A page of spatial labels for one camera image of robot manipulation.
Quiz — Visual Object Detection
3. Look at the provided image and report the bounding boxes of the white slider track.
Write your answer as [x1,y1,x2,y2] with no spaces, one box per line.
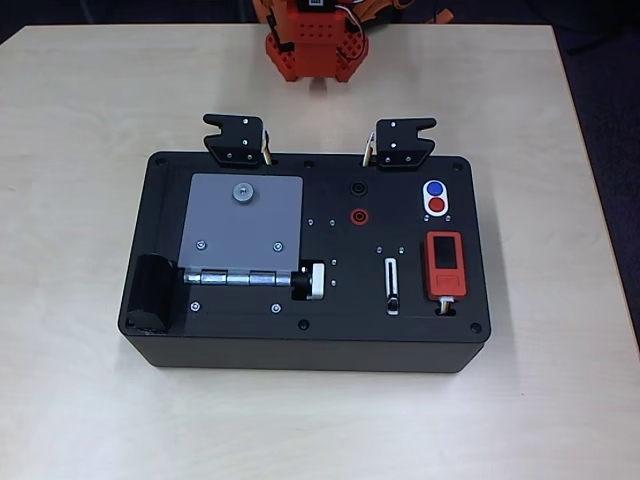
[385,256,402,316]

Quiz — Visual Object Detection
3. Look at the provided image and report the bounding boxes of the black and silver knob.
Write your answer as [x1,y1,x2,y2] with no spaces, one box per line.
[291,261,326,301]

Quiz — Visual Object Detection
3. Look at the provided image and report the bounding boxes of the grey hinged door plate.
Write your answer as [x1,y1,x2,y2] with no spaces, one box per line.
[178,173,304,275]

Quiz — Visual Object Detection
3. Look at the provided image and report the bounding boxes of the silver metal hinge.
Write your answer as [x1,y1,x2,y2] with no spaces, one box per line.
[182,268,294,287]

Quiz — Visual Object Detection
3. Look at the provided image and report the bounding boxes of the blue and red buttons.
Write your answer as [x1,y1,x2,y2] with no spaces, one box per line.
[421,178,451,218]

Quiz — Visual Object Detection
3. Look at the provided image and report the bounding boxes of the black task board box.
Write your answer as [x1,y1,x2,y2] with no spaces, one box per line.
[117,149,489,375]

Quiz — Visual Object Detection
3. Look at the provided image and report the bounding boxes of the red display module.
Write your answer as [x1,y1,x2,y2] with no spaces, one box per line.
[423,231,469,300]

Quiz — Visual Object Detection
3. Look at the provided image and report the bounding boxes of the black cable hook bracket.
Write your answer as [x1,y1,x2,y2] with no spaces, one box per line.
[362,117,437,171]
[202,113,274,168]

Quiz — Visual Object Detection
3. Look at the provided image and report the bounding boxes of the black rounded post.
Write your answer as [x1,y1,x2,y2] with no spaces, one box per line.
[123,253,177,335]

